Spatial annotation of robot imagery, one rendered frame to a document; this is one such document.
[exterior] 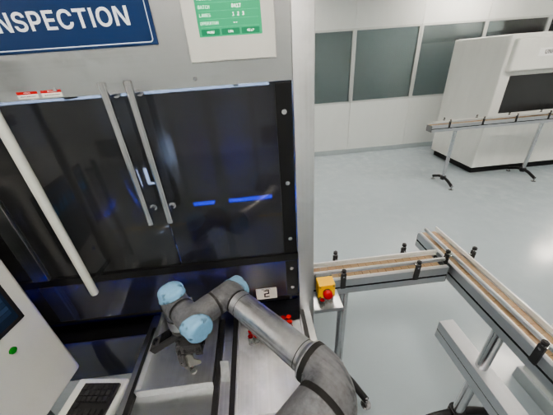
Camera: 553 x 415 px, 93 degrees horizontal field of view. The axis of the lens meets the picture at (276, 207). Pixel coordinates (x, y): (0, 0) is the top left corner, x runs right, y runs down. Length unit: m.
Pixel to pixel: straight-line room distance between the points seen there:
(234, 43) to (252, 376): 1.04
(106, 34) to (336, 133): 5.24
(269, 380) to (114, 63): 1.06
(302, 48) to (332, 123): 4.97
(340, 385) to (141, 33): 0.88
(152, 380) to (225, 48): 1.10
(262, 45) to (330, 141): 5.10
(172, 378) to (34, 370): 0.45
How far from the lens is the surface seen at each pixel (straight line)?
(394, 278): 1.42
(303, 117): 0.80
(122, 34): 0.83
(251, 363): 1.13
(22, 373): 1.30
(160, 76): 0.81
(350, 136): 5.91
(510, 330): 1.39
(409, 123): 6.41
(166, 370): 1.21
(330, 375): 0.61
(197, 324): 0.77
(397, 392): 2.14
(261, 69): 0.78
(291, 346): 0.67
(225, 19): 0.77
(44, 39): 0.90
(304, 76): 0.79
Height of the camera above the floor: 1.85
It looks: 29 degrees down
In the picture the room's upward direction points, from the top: 4 degrees counter-clockwise
